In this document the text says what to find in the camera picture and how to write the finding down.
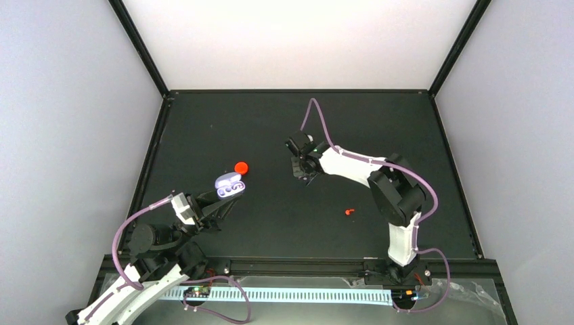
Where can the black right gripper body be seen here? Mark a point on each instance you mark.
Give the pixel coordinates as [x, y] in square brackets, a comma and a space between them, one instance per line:
[300, 170]

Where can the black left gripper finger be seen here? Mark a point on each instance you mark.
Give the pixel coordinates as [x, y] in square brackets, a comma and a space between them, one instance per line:
[218, 211]
[209, 198]

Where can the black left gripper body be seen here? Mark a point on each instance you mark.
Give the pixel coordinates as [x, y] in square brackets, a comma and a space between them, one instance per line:
[201, 221]

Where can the lavender earbud charging case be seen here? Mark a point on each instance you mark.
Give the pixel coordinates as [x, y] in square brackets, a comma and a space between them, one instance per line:
[224, 182]

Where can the purple earbud with ear hook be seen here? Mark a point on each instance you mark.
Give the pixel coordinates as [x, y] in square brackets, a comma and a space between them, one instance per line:
[238, 186]

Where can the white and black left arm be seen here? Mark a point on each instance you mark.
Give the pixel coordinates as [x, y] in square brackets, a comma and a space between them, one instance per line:
[162, 257]

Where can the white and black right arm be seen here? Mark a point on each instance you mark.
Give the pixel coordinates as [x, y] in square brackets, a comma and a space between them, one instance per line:
[397, 195]

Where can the orange round bottle cap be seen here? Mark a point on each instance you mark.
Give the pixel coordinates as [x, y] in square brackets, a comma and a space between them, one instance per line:
[241, 168]

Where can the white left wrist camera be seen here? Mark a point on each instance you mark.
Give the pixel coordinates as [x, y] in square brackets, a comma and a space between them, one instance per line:
[183, 209]

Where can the light blue slotted cable duct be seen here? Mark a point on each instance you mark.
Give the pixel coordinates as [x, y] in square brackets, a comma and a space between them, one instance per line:
[280, 295]

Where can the black left rear frame post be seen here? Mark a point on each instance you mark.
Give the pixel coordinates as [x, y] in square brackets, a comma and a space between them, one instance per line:
[137, 41]

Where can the black frame post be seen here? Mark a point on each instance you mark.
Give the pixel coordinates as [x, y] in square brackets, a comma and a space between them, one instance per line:
[472, 21]
[137, 41]

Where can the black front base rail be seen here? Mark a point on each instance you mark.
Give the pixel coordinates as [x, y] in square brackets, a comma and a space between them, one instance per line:
[371, 270]

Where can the black right rear frame post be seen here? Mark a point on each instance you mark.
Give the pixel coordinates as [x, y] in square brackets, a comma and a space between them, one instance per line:
[472, 21]

